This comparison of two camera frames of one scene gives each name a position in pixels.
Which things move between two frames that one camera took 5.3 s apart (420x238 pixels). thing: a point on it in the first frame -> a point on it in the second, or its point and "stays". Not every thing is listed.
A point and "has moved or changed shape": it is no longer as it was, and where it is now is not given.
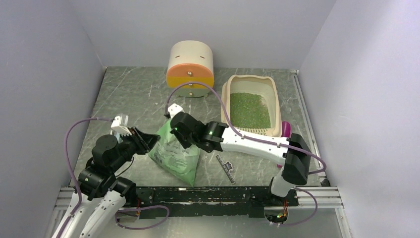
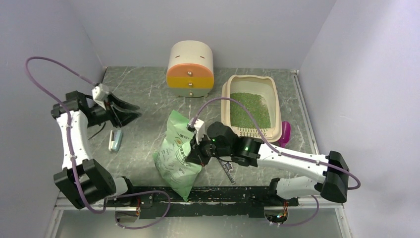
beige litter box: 252,104 stays
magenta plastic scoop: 286,132 stays
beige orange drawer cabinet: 190,61 stays
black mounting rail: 191,201 stays
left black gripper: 144,142 -> 121,118
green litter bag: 169,153 has moved or changed shape
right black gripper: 184,144 -> 195,155
